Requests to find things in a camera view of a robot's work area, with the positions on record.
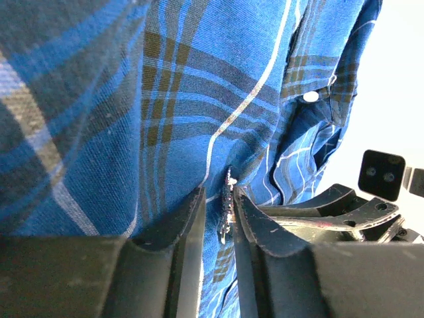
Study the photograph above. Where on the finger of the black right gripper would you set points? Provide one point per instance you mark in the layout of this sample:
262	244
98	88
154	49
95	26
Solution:
331	203
372	214

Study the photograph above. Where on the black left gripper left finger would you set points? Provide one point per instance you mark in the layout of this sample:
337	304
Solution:
155	274

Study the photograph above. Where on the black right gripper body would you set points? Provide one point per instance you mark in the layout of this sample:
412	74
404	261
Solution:
391	231

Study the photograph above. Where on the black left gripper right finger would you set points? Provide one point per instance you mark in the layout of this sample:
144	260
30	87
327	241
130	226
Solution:
305	272

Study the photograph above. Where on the blue plaid shirt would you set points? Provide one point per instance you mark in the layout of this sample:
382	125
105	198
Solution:
113	111

